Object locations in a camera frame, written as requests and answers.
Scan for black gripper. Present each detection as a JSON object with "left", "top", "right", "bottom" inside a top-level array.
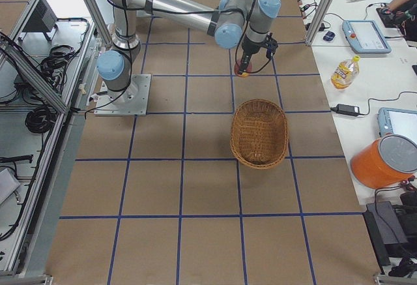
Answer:
[{"left": 238, "top": 35, "right": 265, "bottom": 74}]

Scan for red yellow streaked apple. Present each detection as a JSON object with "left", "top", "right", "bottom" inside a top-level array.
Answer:
[{"left": 234, "top": 59, "right": 252, "bottom": 78}]

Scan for woven wicker basket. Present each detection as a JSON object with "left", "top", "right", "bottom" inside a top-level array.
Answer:
[{"left": 230, "top": 99, "right": 289, "bottom": 170}]

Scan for person's hand on controller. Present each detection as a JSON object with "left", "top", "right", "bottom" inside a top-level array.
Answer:
[{"left": 380, "top": 5, "right": 401, "bottom": 21}]

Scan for small dark blue pouch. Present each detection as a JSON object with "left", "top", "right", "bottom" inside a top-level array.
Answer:
[{"left": 323, "top": 31, "right": 336, "bottom": 42}]

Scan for yellow drink bottle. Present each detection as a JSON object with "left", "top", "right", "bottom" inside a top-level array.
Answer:
[{"left": 330, "top": 55, "right": 360, "bottom": 89}]

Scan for black power adapter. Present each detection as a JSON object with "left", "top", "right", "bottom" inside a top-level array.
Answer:
[{"left": 330, "top": 104, "right": 360, "bottom": 117}]

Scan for far teach pendant tablet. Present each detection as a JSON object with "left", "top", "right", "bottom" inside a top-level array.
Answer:
[{"left": 342, "top": 20, "right": 392, "bottom": 54}]

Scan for teach pendant tablet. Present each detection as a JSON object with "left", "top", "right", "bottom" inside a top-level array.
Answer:
[
  {"left": 377, "top": 107, "right": 416, "bottom": 143},
  {"left": 342, "top": 20, "right": 392, "bottom": 54}
]

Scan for near teach pendant tablet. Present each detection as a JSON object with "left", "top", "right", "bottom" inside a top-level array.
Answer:
[{"left": 377, "top": 107, "right": 416, "bottom": 143}]

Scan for orange bucket with lid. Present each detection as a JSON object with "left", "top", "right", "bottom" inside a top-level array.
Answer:
[{"left": 350, "top": 134, "right": 416, "bottom": 189}]

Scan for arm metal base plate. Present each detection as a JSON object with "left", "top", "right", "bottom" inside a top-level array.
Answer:
[{"left": 94, "top": 74, "right": 152, "bottom": 116}]

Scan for aluminium frame post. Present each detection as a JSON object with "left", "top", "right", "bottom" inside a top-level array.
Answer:
[{"left": 306, "top": 0, "right": 333, "bottom": 46}]

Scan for coiled black cables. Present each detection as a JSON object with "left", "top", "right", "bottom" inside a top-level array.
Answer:
[{"left": 25, "top": 105, "right": 55, "bottom": 135}]

